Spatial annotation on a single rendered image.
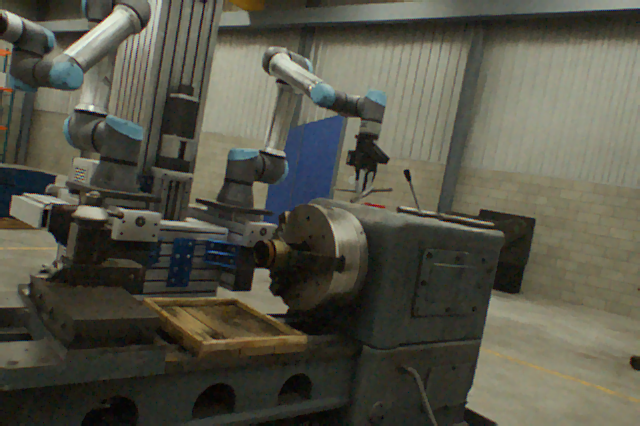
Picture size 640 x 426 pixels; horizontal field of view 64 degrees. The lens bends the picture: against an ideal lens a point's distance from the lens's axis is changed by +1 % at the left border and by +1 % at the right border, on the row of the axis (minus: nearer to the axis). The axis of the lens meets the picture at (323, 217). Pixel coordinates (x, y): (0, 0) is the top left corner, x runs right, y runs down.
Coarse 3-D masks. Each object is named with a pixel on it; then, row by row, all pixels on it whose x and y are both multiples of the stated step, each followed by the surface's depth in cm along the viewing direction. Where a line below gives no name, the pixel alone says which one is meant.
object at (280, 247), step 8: (272, 240) 141; (280, 240) 143; (256, 248) 142; (264, 248) 144; (272, 248) 139; (280, 248) 140; (288, 248) 143; (256, 256) 142; (264, 256) 145; (272, 256) 138; (280, 256) 139; (256, 264) 140; (264, 264) 138; (272, 264) 139; (280, 264) 140
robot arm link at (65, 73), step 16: (128, 0) 159; (144, 0) 163; (112, 16) 155; (128, 16) 157; (144, 16) 161; (96, 32) 149; (112, 32) 152; (128, 32) 158; (80, 48) 145; (96, 48) 148; (112, 48) 154; (48, 64) 139; (64, 64) 138; (80, 64) 144; (96, 64) 150; (48, 80) 139; (64, 80) 138; (80, 80) 142
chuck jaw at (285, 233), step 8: (280, 216) 152; (288, 216) 151; (280, 224) 152; (288, 224) 149; (296, 224) 151; (280, 232) 148; (288, 232) 148; (296, 232) 150; (288, 240) 146; (296, 240) 148
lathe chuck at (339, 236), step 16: (304, 208) 150; (320, 208) 145; (336, 208) 152; (304, 224) 149; (320, 224) 144; (336, 224) 142; (352, 224) 146; (304, 240) 149; (320, 240) 143; (336, 240) 138; (352, 240) 143; (336, 256) 138; (352, 256) 141; (304, 272) 147; (320, 272) 142; (336, 272) 138; (352, 272) 142; (288, 288) 152; (304, 288) 146; (320, 288) 141; (336, 288) 140; (352, 288) 144; (288, 304) 151; (304, 304) 145; (320, 304) 142; (336, 304) 146
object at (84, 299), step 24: (48, 288) 110; (72, 288) 112; (96, 288) 116; (120, 288) 120; (48, 312) 107; (72, 312) 97; (96, 312) 99; (120, 312) 102; (144, 312) 105; (72, 336) 94; (96, 336) 96; (120, 336) 99; (144, 336) 102
